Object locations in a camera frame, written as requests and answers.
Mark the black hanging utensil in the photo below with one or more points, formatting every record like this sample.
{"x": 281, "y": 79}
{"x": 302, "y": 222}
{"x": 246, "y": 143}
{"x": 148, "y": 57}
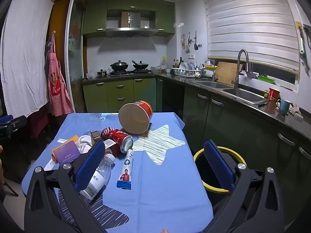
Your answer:
{"x": 195, "y": 44}

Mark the yellow colander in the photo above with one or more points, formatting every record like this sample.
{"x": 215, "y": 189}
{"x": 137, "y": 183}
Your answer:
{"x": 210, "y": 67}

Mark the orange snack packet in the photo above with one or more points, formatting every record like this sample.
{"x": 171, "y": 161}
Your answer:
{"x": 74, "y": 138}

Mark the light green lower cabinet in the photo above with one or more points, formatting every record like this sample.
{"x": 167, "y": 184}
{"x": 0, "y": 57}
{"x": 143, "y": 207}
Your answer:
{"x": 121, "y": 94}

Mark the green plastic tray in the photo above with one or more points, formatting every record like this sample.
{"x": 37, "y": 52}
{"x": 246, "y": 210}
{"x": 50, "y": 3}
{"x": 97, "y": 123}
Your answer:
{"x": 266, "y": 79}

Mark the dark stone countertop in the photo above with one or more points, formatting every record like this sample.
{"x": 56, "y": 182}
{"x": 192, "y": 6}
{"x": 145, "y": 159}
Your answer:
{"x": 272, "y": 116}

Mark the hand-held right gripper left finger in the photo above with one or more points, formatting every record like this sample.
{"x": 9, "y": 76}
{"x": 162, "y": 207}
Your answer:
{"x": 91, "y": 162}

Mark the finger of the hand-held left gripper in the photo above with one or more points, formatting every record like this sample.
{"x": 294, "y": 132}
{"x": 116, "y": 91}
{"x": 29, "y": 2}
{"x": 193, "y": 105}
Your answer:
{"x": 20, "y": 123}

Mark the clear plastic bottle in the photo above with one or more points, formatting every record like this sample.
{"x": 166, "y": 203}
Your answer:
{"x": 102, "y": 172}

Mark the glass sliding door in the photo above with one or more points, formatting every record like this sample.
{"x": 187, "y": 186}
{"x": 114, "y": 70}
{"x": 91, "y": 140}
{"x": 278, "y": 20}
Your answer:
{"x": 75, "y": 53}

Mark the red soda can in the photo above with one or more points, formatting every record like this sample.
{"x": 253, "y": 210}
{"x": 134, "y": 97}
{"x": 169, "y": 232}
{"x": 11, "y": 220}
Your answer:
{"x": 114, "y": 136}

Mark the purple sink caddy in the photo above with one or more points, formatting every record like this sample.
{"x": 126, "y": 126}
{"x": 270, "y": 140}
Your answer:
{"x": 251, "y": 74}

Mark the blue star-printed tablecloth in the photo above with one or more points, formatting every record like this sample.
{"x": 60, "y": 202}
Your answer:
{"x": 165, "y": 174}

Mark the white window blind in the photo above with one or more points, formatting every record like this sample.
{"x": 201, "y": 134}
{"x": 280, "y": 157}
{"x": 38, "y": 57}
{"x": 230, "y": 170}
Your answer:
{"x": 243, "y": 29}

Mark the steel kitchen sink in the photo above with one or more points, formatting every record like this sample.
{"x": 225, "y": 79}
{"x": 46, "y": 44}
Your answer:
{"x": 243, "y": 94}

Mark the black gas stove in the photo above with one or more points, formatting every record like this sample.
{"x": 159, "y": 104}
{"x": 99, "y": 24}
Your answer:
{"x": 131, "y": 73}

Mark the purple cardboard box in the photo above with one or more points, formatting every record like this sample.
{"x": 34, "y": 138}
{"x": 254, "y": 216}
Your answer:
{"x": 66, "y": 151}

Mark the white paper towel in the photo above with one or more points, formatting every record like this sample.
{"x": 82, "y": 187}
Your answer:
{"x": 85, "y": 142}

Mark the white curtain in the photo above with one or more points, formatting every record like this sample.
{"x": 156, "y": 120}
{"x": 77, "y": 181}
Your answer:
{"x": 24, "y": 65}

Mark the green upper cabinets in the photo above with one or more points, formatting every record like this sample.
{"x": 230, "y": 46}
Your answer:
{"x": 94, "y": 17}

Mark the wooden cutting board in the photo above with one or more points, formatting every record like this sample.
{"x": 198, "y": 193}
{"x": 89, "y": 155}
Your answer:
{"x": 226, "y": 74}

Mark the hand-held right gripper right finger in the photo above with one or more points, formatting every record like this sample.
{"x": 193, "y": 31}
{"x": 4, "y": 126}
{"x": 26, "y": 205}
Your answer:
{"x": 217, "y": 165}

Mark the red instant noodle tub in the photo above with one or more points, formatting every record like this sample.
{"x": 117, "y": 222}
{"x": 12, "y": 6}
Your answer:
{"x": 274, "y": 94}

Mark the steel range hood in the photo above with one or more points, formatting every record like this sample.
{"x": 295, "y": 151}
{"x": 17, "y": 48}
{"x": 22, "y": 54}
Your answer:
{"x": 131, "y": 31}

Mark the dark green lower cabinets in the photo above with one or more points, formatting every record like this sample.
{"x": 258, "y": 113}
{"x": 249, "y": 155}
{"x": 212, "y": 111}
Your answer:
{"x": 243, "y": 131}

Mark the small steel pot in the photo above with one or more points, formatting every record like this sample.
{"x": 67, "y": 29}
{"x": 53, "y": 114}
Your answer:
{"x": 102, "y": 73}

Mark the blue mug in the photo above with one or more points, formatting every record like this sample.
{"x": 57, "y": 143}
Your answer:
{"x": 284, "y": 108}

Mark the yellow-rimmed trash bin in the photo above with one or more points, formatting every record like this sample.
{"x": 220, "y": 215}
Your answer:
{"x": 209, "y": 174}

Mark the black wok with lid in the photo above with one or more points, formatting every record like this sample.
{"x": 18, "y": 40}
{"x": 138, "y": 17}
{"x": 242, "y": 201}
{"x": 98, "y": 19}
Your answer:
{"x": 119, "y": 66}

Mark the steel kitchen faucet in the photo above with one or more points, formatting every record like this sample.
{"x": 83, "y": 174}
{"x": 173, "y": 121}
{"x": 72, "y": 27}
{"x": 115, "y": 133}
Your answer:
{"x": 236, "y": 77}

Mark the red checked apron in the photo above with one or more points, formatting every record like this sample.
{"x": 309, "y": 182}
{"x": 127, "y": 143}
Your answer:
{"x": 57, "y": 87}

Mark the white dish rack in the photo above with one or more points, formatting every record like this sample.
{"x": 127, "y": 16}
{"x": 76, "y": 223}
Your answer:
{"x": 184, "y": 72}

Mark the clear oil bottle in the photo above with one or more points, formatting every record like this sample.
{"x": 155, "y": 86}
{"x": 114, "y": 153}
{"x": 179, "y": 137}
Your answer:
{"x": 164, "y": 63}

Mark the red paper noodle cup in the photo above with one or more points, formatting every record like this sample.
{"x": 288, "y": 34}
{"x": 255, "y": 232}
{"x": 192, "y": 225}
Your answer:
{"x": 132, "y": 119}

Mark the white toothpaste tube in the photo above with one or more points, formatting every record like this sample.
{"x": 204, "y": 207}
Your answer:
{"x": 126, "y": 172}

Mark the hanging kitchen tool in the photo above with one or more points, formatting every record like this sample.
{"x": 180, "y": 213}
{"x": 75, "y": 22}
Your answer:
{"x": 302, "y": 48}

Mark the white hanging utensil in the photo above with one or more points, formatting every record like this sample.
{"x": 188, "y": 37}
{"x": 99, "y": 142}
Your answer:
{"x": 187, "y": 47}

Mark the white rag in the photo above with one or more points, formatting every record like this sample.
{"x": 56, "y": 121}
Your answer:
{"x": 295, "y": 111}

